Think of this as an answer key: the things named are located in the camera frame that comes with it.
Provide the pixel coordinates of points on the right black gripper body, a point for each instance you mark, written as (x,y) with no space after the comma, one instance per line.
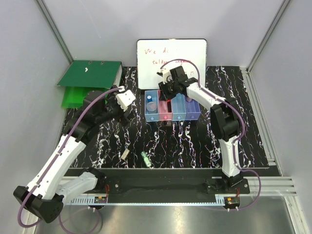
(168,89)

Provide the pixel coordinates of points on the light blue bin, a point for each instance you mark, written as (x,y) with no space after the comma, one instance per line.
(151,117)
(178,108)

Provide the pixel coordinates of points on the orange black marker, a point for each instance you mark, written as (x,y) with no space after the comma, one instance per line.
(169,110)

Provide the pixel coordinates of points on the pink bin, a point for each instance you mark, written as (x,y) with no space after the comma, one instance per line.
(162,110)

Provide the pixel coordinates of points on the small clear glue bottle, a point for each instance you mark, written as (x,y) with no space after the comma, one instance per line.
(151,106)

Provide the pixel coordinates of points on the white dry-erase board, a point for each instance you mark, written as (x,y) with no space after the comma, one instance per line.
(154,54)

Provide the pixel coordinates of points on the beige correction tape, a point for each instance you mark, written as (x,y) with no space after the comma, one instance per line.
(124,154)

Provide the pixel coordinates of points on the green white correction tape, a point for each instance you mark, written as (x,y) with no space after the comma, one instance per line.
(146,159)

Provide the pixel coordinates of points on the purple bin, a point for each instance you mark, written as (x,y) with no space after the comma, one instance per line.
(192,110)

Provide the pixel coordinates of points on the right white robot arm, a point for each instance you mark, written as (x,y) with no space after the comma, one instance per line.
(226,122)

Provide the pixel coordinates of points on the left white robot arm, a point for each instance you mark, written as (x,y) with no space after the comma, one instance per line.
(44,197)

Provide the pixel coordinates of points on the light green folder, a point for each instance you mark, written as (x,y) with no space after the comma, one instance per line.
(74,96)

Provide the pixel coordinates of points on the black marble pattern mat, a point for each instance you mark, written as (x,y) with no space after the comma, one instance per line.
(177,144)

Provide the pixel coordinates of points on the left circuit board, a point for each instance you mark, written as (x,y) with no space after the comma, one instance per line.
(100,199)

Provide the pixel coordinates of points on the circuit board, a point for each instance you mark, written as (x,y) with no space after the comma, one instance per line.
(233,200)
(100,199)

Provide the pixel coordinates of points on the right circuit board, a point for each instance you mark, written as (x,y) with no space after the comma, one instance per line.
(233,200)

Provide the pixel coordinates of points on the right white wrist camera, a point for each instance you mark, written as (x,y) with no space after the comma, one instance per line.
(165,74)

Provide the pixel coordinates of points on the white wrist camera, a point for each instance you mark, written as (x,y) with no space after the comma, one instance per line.
(165,74)
(125,99)

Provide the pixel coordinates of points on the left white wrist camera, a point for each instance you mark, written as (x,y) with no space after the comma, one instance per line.
(125,99)

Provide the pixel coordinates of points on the green ring binder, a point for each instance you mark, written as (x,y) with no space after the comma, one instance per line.
(92,74)

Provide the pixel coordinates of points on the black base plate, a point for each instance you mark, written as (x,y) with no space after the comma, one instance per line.
(168,186)

